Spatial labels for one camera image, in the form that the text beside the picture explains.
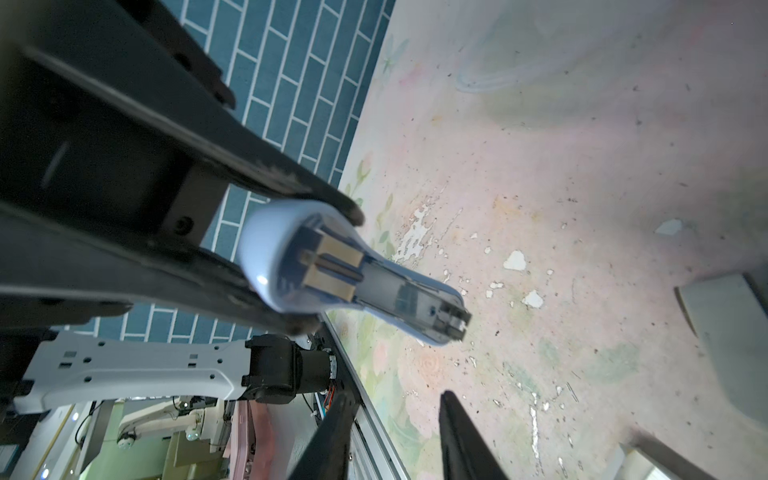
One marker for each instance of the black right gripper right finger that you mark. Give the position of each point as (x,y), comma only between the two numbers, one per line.
(465,455)

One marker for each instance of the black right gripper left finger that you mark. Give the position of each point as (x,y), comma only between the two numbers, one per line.
(327,455)

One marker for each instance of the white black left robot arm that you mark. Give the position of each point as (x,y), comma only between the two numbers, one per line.
(117,146)

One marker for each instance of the open staple box tray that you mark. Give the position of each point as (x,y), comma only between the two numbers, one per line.
(648,462)

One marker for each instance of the white staple box sleeve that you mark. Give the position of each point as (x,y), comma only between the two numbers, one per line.
(728,315)

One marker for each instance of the blue stapler top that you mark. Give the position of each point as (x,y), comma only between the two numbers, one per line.
(304,257)

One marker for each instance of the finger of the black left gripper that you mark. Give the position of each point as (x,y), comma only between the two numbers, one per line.
(55,273)
(100,48)

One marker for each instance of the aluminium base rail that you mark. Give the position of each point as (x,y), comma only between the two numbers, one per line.
(372,454)

